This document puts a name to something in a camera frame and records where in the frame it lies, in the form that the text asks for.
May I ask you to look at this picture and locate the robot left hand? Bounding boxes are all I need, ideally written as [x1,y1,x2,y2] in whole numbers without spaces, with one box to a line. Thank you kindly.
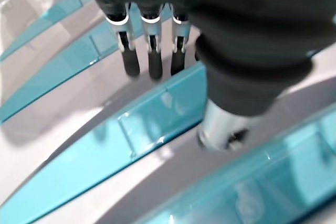
[78,0,336,154]

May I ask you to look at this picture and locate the blue handled cart drawer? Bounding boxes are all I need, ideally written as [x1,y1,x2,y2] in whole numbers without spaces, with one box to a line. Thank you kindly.
[0,0,106,63]
[0,1,190,124]
[0,50,336,224]
[136,87,336,224]

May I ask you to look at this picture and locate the white medical cart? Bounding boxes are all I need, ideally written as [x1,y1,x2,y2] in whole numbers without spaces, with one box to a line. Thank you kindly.
[0,0,336,224]

